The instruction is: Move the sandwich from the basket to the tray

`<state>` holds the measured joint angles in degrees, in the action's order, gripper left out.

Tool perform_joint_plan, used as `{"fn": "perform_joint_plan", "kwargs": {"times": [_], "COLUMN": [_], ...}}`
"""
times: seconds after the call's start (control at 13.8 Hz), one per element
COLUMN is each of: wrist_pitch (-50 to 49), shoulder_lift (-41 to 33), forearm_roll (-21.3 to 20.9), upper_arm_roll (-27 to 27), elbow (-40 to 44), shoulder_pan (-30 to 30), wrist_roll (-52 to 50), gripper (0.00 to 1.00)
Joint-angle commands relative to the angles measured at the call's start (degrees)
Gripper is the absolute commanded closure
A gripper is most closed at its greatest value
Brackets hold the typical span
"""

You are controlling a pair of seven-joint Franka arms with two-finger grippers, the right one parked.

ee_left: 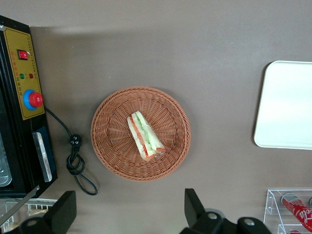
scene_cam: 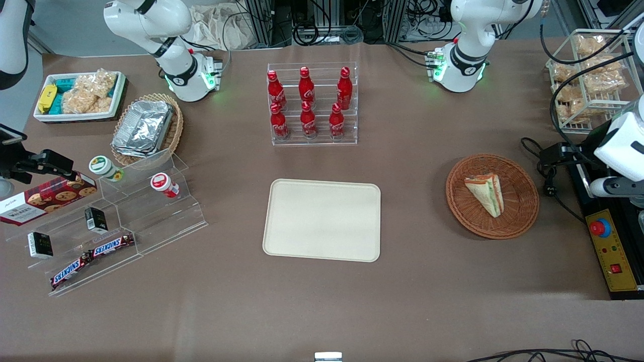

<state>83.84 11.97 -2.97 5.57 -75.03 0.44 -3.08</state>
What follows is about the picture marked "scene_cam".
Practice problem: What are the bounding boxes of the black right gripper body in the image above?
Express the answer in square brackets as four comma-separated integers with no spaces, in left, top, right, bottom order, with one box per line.
[0,124,46,185]

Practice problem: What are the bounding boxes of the triangle sandwich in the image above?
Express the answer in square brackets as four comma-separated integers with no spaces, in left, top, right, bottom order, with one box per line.
[464,173,505,218]

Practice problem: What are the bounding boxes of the oval tan wicker basket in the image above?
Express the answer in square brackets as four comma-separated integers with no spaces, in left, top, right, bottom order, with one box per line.
[111,93,184,167]

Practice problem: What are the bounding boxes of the round brown wicker basket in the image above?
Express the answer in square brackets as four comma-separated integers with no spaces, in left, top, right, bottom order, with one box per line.
[446,153,540,240]

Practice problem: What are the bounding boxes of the cream rectangular tray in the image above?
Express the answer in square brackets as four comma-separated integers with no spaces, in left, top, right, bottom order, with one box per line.
[262,178,381,262]

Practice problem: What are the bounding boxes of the red tartan cookie box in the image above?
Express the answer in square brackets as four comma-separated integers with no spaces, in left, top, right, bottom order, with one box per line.
[0,172,98,227]

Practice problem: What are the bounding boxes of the green lid white jar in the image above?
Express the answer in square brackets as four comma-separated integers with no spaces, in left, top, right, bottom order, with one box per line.
[89,155,125,182]

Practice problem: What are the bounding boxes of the clear bag of rice crackers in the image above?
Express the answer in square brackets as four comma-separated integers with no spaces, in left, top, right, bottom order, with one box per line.
[61,89,113,115]
[75,69,117,99]

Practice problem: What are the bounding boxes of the yellow snack pack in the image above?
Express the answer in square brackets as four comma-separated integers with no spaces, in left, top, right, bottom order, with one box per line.
[38,84,57,114]

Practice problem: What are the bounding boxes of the small black box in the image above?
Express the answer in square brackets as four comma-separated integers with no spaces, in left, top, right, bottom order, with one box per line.
[85,207,108,233]
[28,232,54,259]

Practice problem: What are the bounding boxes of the black power adapter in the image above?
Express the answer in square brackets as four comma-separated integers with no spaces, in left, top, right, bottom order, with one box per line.
[540,142,579,166]

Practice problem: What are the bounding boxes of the silver foil container stack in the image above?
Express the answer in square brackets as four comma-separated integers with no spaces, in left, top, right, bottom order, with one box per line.
[112,100,174,158]

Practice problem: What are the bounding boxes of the white rectangular snack bin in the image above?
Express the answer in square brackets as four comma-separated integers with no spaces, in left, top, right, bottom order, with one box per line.
[33,71,126,123]

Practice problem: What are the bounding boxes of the brown Snickers bar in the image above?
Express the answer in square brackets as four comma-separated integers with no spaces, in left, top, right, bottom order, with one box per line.
[90,233,135,258]
[50,254,92,290]

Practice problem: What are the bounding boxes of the red lid white jar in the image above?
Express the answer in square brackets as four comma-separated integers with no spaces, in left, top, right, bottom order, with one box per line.
[150,172,180,198]

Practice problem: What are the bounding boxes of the black and yellow control box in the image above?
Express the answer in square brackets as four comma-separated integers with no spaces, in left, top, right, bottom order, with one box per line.
[568,151,644,301]

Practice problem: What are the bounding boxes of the clear acrylic stepped stand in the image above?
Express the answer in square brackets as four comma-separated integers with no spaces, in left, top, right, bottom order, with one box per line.
[5,149,208,297]

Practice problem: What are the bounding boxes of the beige crumpled cloth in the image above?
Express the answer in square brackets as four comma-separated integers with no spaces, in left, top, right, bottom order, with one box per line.
[189,4,262,51]

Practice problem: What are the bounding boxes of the red cola bottle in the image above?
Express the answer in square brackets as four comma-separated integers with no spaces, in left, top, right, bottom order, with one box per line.
[329,103,346,139]
[270,102,290,140]
[300,101,317,139]
[298,66,316,106]
[267,70,287,111]
[337,66,353,110]

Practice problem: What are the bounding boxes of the clear acrylic bottle rack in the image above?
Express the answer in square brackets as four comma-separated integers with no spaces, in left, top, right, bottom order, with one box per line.
[267,62,359,146]

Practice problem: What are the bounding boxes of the white wire rack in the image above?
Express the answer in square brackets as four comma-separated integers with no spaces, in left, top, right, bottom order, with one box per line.
[546,29,644,135]

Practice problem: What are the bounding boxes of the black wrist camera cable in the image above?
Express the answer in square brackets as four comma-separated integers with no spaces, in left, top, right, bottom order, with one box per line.
[540,10,644,149]

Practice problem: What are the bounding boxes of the black adapter cable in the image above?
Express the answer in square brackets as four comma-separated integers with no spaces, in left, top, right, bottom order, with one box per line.
[521,137,587,224]

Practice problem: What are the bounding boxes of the black cables at table edge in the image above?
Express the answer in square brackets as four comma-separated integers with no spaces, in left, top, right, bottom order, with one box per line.
[465,339,644,362]

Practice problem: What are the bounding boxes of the aluminium frame post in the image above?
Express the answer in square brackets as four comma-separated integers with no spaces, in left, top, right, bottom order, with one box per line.
[385,0,408,43]
[244,0,275,47]

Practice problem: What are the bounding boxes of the black cable bundle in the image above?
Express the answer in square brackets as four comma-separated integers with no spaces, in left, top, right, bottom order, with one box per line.
[272,0,388,47]

